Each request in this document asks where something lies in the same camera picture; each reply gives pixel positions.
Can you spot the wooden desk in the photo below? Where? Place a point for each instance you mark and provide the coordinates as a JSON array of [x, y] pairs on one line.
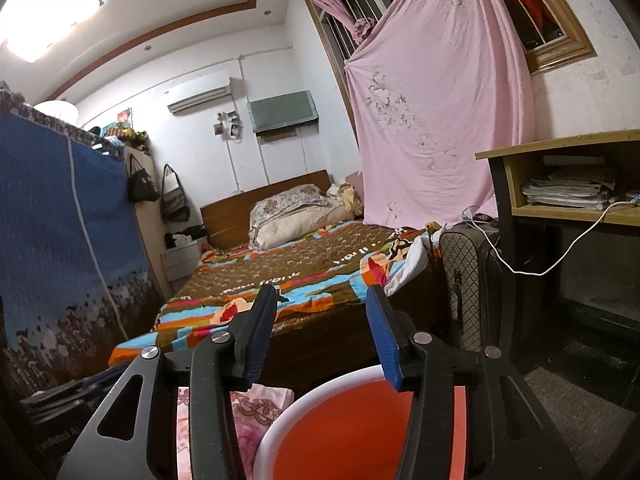
[[572, 274]]

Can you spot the stack of papers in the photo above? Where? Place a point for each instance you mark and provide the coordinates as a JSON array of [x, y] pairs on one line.
[[570, 190]]

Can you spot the floral pillow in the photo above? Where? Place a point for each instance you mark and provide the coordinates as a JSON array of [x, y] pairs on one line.
[[281, 204]]

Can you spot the pink hanging sheet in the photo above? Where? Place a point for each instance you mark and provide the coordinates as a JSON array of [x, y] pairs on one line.
[[435, 83]]

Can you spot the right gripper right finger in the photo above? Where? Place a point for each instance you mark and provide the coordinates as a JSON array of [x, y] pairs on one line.
[[392, 332]]

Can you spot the hanging grey handbag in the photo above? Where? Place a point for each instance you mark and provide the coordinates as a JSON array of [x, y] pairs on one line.
[[174, 204]]

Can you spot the cream pillow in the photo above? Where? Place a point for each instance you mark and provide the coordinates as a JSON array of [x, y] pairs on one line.
[[299, 223]]

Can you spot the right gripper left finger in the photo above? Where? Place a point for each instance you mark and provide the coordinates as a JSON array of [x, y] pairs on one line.
[[251, 331]]

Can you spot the wooden bed headboard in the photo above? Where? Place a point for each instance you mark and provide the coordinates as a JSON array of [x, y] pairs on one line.
[[227, 221]]

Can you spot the white air conditioner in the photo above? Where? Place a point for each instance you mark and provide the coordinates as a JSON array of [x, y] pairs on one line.
[[197, 91]]

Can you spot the blue fabric wardrobe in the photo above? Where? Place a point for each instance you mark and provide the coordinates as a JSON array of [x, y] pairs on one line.
[[77, 290]]

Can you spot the red plastic basin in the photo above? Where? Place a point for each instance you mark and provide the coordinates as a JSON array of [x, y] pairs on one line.
[[352, 427]]

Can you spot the black mesh fan heater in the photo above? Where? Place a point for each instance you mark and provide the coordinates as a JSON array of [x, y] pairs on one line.
[[474, 279]]

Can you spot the pink floral blanket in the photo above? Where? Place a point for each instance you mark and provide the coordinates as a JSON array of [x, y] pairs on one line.
[[253, 412]]

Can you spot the colourful striped bed quilt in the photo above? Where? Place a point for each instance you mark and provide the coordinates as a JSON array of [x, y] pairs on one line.
[[326, 269]]

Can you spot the white bedside cabinet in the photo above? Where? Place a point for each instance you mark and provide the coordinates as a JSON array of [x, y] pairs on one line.
[[180, 262]]

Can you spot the black hanging handbag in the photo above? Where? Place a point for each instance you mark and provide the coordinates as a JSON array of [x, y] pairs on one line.
[[141, 186]]

